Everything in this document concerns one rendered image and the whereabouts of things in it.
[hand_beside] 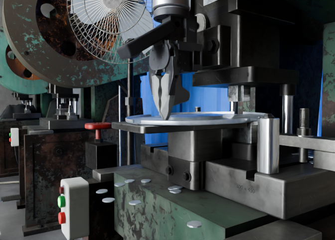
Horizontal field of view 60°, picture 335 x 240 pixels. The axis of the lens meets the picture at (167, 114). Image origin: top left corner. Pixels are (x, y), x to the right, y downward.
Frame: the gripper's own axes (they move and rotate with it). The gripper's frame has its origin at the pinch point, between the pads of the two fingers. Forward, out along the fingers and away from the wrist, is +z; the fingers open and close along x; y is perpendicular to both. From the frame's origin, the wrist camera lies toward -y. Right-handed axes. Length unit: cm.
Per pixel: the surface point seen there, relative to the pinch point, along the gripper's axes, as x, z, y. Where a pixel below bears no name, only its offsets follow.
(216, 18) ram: -0.7, -20.4, 13.3
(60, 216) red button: 22.7, 25.1, -14.3
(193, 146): -4.7, 6.2, 4.0
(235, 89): -1.0, -5.2, 19.2
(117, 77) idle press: 130, -19, 47
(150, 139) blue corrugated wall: 232, 39, 131
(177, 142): 0.3, 6.0, 3.8
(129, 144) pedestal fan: 85, 19, 34
